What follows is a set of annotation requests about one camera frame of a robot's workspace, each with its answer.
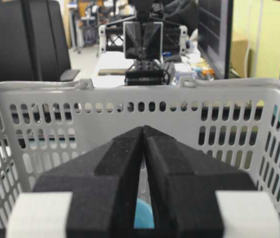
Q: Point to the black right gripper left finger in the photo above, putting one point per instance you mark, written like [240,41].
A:
[91,196]

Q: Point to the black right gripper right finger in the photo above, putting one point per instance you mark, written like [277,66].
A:
[198,196]

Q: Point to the black and white opposite gripper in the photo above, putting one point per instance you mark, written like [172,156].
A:
[143,38]

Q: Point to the blue dustpan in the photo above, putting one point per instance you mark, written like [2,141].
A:
[144,218]

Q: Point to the grey plastic shopping basket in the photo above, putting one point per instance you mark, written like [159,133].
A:
[236,121]

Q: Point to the black computer monitor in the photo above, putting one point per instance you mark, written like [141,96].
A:
[215,34]

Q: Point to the cardboard box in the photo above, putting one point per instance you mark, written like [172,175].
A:
[239,54]

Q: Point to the black office chair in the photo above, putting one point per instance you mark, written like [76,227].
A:
[33,45]

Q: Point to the grey basket handle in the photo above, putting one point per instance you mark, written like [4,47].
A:
[81,84]

